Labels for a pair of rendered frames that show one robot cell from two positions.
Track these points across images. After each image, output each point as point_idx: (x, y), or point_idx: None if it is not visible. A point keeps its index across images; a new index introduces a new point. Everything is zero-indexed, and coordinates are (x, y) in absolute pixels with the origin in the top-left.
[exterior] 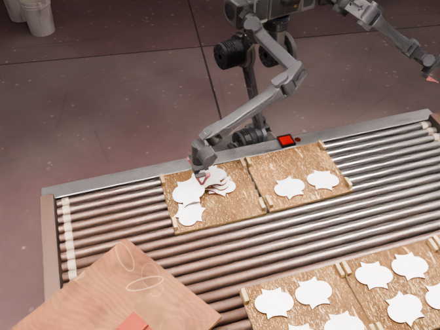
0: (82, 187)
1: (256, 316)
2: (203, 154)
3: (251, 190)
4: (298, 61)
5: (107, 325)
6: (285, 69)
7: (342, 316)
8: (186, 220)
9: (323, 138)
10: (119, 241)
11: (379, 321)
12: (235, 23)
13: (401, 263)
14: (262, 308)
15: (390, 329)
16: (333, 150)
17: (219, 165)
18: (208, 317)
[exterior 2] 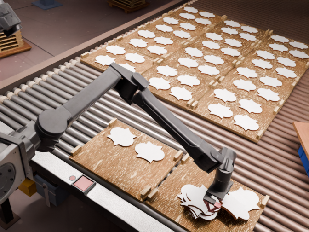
0: None
1: (261, 126)
2: (232, 154)
3: (175, 175)
4: (111, 64)
5: None
6: (111, 88)
7: (220, 96)
8: (252, 196)
9: (55, 160)
10: None
11: (205, 87)
12: (21, 175)
13: (161, 86)
14: (255, 124)
15: (205, 83)
16: (71, 147)
17: (170, 214)
18: (301, 125)
